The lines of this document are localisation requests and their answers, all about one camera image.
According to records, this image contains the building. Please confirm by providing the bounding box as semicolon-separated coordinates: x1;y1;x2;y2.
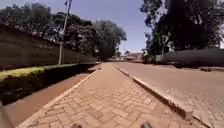
121;51;144;63

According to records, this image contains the red brick path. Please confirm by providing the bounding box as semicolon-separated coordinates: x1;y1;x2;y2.
28;62;198;128

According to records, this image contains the row of trees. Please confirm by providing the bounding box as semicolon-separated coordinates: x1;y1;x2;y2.
0;2;128;62

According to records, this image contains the pale concrete kerb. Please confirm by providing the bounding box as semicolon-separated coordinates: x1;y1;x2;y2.
111;63;214;128

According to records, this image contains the pale pole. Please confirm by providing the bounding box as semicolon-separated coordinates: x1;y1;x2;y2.
57;0;73;66

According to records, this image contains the pale path edging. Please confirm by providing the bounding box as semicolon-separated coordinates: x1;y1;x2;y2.
15;68;101;128

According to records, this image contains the robot's own part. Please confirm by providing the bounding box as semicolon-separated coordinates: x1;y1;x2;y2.
71;123;83;128
140;121;153;128

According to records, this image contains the grey brick road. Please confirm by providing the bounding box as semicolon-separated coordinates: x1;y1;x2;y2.
111;61;224;128

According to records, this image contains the bare earth strip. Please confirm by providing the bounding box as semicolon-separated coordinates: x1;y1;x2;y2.
3;63;103;128

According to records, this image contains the trimmed green hedge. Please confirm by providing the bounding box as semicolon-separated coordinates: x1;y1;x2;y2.
0;62;101;107

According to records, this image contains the large dark tree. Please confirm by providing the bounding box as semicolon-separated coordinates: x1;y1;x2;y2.
139;0;224;56

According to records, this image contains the pale grey wall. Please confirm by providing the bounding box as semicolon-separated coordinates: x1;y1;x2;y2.
143;48;224;68

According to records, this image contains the long grey wall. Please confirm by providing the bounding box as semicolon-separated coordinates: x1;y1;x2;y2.
0;23;99;71

